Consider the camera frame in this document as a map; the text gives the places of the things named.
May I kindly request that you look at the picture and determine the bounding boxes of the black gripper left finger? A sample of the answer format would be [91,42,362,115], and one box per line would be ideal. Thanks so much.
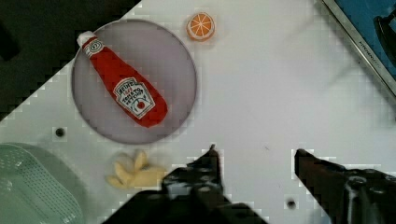
[162,144,229,215]

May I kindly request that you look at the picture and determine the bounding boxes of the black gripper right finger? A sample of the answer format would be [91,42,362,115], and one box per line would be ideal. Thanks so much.
[294,148,396,224]

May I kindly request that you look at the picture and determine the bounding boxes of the oven door with black handle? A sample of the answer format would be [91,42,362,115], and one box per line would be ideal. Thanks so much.
[320,0,395,97]

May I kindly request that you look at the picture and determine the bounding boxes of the yellow peeled banana toy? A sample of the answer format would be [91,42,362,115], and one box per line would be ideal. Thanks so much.
[106,151,167,189]

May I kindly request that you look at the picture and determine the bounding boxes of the red plush ketchup bottle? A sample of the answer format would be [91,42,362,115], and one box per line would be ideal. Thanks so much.
[77,31,168,128]

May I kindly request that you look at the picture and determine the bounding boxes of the grey round plate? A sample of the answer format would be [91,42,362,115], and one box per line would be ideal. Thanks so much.
[72,20,197,145]

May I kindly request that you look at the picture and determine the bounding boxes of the orange slice toy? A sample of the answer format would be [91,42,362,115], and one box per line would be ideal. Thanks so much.
[186,12,216,42]

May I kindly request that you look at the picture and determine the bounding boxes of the green colander basket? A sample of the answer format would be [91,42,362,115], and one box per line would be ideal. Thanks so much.
[1,144,85,224]

